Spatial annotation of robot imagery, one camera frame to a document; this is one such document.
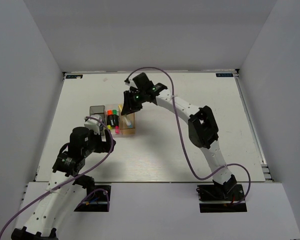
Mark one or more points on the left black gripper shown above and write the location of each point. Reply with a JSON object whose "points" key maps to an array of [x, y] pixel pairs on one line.
{"points": [[104, 145]]}

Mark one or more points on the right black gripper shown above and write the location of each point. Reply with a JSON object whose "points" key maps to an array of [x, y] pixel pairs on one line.
{"points": [[129, 105]]}

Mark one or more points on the pastel blue highlighter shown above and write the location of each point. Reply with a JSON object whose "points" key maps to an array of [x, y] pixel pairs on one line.
{"points": [[127, 121]]}

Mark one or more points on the green black highlighter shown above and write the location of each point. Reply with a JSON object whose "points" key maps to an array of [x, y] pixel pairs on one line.
{"points": [[115, 117]]}

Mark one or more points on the orange black highlighter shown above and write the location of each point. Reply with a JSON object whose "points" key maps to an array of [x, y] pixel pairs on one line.
{"points": [[110, 119]]}

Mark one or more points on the pink black highlighter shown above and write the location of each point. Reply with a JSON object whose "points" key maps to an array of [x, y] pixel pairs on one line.
{"points": [[117, 130]]}

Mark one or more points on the yellow black highlighter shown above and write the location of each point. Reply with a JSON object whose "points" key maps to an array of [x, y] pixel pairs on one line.
{"points": [[110, 127]]}

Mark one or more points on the pastel yellow highlighter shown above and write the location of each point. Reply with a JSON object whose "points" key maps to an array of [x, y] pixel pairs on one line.
{"points": [[120, 108]]}

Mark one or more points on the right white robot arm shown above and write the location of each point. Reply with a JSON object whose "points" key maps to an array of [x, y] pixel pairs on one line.
{"points": [[202, 126]]}

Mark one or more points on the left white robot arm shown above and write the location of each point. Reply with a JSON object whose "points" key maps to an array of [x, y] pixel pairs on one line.
{"points": [[67, 188]]}

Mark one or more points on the orange transparent container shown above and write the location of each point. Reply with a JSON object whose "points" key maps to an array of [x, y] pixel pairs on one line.
{"points": [[123, 127]]}

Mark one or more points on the clear transparent container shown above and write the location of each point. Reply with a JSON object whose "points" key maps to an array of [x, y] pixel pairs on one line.
{"points": [[112, 107]]}

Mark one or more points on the grey transparent container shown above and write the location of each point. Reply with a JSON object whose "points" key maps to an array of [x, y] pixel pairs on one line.
{"points": [[97, 110]]}

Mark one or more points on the left blue table label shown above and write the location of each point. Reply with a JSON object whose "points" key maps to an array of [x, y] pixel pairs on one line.
{"points": [[74, 76]]}

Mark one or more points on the blue table label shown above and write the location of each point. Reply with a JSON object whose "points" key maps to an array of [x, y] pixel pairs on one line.
{"points": [[224, 75], [74, 76]]}

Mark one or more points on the right blue table label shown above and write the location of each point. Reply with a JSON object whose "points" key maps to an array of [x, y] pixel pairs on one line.
{"points": [[224, 75]]}

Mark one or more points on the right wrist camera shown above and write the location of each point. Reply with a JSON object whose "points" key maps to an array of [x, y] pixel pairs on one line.
{"points": [[130, 83]]}

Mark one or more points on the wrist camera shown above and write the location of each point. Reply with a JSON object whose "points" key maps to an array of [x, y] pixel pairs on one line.
{"points": [[130, 83], [93, 123]]}

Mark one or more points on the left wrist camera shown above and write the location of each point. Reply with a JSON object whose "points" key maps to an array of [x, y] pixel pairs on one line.
{"points": [[93, 123]]}

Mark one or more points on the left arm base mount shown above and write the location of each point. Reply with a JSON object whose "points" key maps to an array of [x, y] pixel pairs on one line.
{"points": [[98, 202]]}

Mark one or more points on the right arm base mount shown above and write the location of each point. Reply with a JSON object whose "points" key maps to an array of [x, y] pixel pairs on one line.
{"points": [[212, 200]]}

